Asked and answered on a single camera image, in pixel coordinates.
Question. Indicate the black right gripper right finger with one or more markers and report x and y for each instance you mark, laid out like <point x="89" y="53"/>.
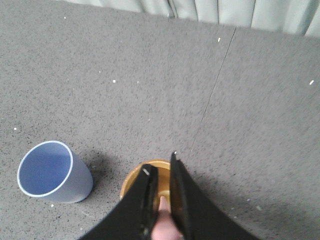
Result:
<point x="194" y="214"/>

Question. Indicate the blue plastic cup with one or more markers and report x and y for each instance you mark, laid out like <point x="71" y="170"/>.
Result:
<point x="52" y="171"/>

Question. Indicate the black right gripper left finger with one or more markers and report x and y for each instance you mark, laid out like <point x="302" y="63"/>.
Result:
<point x="119" y="227"/>

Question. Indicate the grey-white curtain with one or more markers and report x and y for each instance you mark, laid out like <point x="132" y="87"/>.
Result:
<point x="296" y="17"/>

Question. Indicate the bamboo wooden cup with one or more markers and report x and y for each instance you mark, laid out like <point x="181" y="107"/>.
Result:
<point x="165" y="182"/>

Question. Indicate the pink chopstick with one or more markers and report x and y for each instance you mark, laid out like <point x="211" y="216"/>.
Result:
<point x="164" y="228"/>

